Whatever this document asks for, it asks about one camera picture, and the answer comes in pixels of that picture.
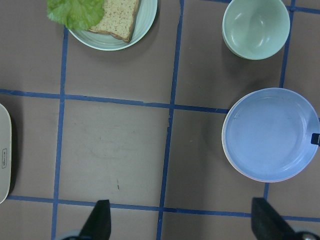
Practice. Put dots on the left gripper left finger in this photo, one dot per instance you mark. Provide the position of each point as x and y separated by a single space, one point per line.
98 224

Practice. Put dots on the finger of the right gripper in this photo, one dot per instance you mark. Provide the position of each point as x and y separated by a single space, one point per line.
315 139

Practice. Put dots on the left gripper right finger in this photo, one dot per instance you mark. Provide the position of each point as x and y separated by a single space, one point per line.
267 224

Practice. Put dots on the blue plate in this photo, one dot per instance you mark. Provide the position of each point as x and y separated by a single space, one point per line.
279 105

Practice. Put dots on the pink plate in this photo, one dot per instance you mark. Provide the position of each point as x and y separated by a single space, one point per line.
261 151

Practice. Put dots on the green bowl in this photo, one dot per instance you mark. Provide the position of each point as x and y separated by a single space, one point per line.
255 29

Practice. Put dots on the white toaster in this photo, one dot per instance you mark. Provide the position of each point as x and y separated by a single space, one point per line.
5 153

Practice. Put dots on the green plate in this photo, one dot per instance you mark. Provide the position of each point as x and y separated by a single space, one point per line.
144 21

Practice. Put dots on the lettuce leaf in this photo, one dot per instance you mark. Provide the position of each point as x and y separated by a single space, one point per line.
76 14

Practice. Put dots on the bread slice on plate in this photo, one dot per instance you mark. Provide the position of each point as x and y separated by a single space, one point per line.
119 19

